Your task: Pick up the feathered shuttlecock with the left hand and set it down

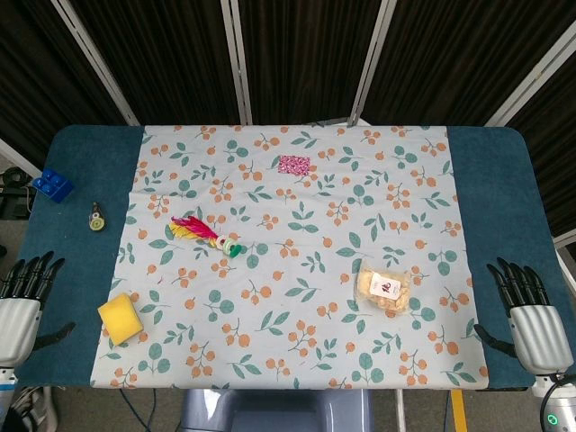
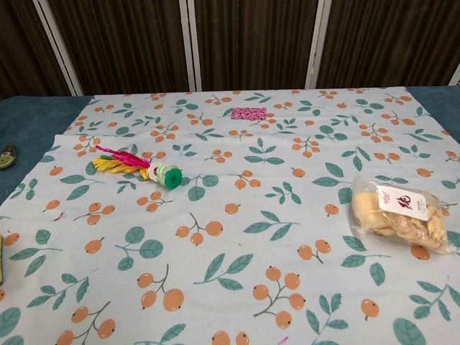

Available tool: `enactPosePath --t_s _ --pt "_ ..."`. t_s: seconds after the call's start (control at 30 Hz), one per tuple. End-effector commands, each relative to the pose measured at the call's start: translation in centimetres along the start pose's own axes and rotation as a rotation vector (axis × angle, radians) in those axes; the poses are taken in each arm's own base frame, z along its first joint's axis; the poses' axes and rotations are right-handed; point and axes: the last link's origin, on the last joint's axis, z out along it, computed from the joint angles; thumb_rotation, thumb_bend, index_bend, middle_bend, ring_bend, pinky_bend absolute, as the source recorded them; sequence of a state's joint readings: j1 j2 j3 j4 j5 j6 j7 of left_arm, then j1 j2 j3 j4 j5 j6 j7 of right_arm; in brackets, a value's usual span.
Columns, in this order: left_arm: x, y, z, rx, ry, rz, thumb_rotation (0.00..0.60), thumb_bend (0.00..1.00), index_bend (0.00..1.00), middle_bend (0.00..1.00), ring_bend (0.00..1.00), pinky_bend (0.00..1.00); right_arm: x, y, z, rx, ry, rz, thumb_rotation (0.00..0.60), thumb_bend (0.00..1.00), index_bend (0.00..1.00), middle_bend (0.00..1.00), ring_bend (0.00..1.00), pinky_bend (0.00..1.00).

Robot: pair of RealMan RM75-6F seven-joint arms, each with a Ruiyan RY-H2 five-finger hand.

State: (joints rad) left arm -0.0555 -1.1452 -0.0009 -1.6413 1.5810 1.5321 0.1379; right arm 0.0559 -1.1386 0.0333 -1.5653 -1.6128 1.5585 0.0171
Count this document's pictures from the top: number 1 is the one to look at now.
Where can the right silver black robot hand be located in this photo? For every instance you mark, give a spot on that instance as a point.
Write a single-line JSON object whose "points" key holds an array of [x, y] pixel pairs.
{"points": [[537, 335]]}

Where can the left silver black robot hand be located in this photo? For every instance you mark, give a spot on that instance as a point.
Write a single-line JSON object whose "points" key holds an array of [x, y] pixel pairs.
{"points": [[18, 324]]}

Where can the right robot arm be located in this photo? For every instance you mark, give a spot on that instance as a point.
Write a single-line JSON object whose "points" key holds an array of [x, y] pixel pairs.
{"points": [[555, 405]]}

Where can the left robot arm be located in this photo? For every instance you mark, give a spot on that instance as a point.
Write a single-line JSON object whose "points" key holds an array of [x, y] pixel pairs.
{"points": [[5, 375]]}

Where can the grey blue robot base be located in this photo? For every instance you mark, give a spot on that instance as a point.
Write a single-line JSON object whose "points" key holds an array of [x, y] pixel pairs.
{"points": [[274, 411]]}

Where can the dark blue table mat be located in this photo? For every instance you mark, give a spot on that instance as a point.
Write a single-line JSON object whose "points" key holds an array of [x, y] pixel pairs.
{"points": [[67, 270]]}

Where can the yellow sponge block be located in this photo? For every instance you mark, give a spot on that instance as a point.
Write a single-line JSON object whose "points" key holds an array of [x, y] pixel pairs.
{"points": [[119, 317]]}

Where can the small green tape measure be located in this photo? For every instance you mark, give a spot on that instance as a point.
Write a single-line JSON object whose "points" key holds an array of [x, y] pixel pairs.
{"points": [[96, 221]]}

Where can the black equipment beside table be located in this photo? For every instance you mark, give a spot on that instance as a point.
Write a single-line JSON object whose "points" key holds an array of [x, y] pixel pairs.
{"points": [[13, 189]]}

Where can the blue toy building block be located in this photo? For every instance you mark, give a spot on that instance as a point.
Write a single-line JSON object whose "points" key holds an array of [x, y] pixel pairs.
{"points": [[53, 185]]}

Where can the white table leg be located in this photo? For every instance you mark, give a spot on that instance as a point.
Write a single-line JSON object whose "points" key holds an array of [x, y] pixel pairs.
{"points": [[400, 409]]}

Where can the clear bag of snacks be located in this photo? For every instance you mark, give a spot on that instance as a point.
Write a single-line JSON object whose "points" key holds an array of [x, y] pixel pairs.
{"points": [[382, 291]]}

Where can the floral print tablecloth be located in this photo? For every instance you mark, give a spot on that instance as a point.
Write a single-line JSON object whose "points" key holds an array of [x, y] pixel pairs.
{"points": [[292, 270]]}

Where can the pink patterned rectangular patch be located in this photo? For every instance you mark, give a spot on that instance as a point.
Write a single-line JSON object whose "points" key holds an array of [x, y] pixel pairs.
{"points": [[294, 164]]}

